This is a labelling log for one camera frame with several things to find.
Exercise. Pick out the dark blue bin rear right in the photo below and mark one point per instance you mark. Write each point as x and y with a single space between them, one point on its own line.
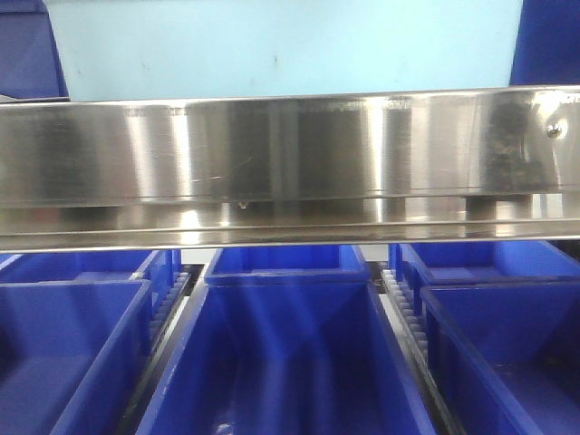
470 263

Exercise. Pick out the dark blue bin upper left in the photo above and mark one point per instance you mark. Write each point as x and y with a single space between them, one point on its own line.
30 62

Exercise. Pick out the white roller track right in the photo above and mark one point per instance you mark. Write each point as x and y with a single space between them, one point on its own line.
410 334

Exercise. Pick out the dark blue bin lower left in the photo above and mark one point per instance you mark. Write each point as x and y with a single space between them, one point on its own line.
71 354

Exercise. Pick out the white roller track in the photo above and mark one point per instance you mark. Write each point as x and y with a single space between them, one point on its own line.
164 334
410 334

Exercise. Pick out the dark blue bin lower middle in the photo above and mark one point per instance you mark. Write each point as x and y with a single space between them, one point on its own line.
316 358

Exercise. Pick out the dark blue bin rear left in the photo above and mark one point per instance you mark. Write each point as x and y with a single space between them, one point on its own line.
161 267

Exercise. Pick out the light blue plastic bin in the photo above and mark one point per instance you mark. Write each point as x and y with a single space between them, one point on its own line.
125 50

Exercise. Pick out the stainless steel shelf rail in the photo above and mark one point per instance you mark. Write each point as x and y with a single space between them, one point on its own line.
317 169

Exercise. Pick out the dark blue bin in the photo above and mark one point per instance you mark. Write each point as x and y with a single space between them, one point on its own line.
547 45
470 263
161 267
254 265
506 357
30 62
316 358
71 354

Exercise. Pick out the dark blue bin lower right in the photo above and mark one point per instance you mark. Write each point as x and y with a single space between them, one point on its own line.
506 357

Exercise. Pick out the white roller track left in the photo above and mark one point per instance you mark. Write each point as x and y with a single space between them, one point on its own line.
164 334

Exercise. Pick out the dark blue bin upper right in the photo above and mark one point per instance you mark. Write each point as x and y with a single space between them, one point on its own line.
547 45

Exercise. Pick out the dark blue bin rear middle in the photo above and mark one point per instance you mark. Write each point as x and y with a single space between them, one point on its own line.
254 265

